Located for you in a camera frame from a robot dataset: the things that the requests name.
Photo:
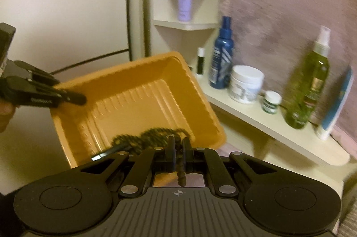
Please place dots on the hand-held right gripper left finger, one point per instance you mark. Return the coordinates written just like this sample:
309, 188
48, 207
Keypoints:
170, 156

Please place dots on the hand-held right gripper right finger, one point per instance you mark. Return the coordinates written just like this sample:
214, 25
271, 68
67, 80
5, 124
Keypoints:
187, 156

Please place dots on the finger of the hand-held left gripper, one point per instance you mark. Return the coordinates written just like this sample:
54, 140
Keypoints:
33, 72
41, 94

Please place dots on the yellow plastic tray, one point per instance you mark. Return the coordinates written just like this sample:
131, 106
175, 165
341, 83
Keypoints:
134, 91

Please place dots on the person's left hand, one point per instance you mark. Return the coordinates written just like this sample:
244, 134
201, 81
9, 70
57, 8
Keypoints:
5, 115

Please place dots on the cream shelf unit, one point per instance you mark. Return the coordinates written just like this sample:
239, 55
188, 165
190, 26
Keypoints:
251, 117

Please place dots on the white cream jar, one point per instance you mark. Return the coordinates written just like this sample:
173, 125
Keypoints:
245, 83

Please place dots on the black and white lip balm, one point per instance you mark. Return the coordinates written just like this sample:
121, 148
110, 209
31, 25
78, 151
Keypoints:
200, 62

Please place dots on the small green-label jar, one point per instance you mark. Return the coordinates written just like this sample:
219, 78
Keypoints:
271, 103

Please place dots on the blue spray bottle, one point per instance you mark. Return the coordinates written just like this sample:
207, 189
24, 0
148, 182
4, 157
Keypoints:
220, 58

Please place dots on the green spray bottle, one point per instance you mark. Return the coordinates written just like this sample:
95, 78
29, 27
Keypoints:
306, 86

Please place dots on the blue and white tube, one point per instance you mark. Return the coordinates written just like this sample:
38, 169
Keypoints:
337, 103

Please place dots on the purple hanging towel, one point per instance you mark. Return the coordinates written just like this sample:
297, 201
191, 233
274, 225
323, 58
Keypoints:
279, 2

